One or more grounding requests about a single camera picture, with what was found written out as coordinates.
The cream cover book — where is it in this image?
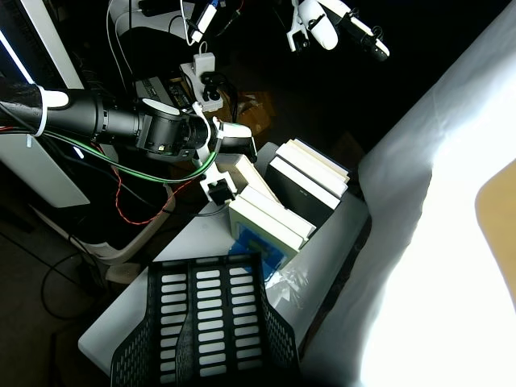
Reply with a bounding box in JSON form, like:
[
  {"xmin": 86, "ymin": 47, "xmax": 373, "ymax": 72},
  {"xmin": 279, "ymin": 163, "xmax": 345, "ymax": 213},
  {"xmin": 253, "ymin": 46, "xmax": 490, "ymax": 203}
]
[{"xmin": 216, "ymin": 154, "xmax": 283, "ymax": 206}]

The white usb adapter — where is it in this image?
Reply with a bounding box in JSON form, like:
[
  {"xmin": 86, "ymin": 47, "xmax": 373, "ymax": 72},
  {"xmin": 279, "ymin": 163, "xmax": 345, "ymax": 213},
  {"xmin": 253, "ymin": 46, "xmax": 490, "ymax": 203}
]
[{"xmin": 188, "ymin": 0, "xmax": 218, "ymax": 44}]

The white charger adapter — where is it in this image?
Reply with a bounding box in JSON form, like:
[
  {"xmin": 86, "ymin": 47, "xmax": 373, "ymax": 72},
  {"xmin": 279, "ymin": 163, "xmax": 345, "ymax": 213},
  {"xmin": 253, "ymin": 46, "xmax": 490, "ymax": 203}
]
[{"xmin": 192, "ymin": 42, "xmax": 218, "ymax": 74}]

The cream yellow spine book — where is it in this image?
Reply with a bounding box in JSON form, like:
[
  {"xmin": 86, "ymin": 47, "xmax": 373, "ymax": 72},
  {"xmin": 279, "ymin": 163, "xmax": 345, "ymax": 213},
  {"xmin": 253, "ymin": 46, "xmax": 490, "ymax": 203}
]
[{"xmin": 286, "ymin": 138, "xmax": 351, "ymax": 178}]

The white power strip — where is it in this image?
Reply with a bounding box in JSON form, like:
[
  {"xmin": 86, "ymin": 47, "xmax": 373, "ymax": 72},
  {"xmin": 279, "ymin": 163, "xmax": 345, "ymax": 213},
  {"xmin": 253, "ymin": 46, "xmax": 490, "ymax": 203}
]
[{"xmin": 179, "ymin": 60, "xmax": 225, "ymax": 113}]

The white spine book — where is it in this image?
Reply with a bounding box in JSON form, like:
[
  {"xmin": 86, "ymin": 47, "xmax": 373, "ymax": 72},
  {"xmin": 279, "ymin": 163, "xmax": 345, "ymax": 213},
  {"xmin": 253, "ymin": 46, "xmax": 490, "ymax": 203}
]
[{"xmin": 276, "ymin": 144, "xmax": 351, "ymax": 190}]

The black Let It Be book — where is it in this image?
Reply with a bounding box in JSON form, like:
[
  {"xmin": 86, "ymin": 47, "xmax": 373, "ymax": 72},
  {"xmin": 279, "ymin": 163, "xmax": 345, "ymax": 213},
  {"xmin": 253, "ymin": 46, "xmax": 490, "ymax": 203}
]
[{"xmin": 262, "ymin": 156, "xmax": 350, "ymax": 222}]

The black silver power supply box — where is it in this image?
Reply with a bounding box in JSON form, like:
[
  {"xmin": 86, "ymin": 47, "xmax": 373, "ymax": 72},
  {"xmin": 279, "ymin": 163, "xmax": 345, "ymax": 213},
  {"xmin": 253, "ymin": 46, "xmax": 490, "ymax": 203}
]
[{"xmin": 134, "ymin": 76, "xmax": 194, "ymax": 112}]

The white curved robot body shell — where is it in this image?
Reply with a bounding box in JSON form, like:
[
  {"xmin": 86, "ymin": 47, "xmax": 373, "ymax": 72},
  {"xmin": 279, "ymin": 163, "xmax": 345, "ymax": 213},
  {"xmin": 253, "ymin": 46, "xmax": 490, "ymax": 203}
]
[{"xmin": 114, "ymin": 0, "xmax": 187, "ymax": 44}]

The white backdrop cloth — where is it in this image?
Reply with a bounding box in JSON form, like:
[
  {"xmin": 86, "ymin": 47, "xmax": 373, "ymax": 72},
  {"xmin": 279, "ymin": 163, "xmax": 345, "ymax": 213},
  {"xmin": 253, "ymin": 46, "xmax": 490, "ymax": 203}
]
[{"xmin": 300, "ymin": 0, "xmax": 516, "ymax": 387}]

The pale green book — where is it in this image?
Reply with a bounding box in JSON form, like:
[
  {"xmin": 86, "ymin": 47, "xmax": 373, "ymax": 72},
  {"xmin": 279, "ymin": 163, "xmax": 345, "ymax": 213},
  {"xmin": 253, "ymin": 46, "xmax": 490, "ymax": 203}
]
[{"xmin": 227, "ymin": 196, "xmax": 304, "ymax": 270}]

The blue metal bookend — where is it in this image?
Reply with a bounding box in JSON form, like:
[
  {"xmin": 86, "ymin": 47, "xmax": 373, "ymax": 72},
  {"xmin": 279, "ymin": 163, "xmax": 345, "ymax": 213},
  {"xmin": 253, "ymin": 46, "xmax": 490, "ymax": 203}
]
[{"xmin": 227, "ymin": 223, "xmax": 292, "ymax": 283}]

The clear plastic film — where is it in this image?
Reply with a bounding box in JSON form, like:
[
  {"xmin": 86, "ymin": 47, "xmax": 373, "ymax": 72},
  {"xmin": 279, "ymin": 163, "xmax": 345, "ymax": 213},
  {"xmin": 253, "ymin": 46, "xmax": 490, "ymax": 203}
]
[{"xmin": 264, "ymin": 268, "xmax": 314, "ymax": 314}]

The tan rounded board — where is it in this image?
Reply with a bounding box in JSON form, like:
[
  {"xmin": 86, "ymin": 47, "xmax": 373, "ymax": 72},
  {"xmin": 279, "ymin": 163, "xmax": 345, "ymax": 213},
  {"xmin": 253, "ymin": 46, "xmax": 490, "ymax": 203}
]
[{"xmin": 473, "ymin": 158, "xmax": 516, "ymax": 292}]

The white panel with light strip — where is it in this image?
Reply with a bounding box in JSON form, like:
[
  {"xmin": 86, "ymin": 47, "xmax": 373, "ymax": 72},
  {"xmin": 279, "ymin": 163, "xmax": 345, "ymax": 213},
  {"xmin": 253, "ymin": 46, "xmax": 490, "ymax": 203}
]
[{"xmin": 0, "ymin": 0, "xmax": 86, "ymax": 92}]

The white rounded floor unit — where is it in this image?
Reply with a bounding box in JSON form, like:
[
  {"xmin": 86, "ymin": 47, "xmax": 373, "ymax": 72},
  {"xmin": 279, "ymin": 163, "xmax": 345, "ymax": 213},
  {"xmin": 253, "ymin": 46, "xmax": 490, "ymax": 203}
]
[{"xmin": 60, "ymin": 189, "xmax": 177, "ymax": 266}]

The black three-slot file tray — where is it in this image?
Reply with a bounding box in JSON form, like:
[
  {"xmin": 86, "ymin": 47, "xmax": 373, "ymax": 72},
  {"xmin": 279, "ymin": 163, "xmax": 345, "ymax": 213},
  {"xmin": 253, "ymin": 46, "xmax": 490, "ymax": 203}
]
[{"xmin": 109, "ymin": 252, "xmax": 304, "ymax": 387}]

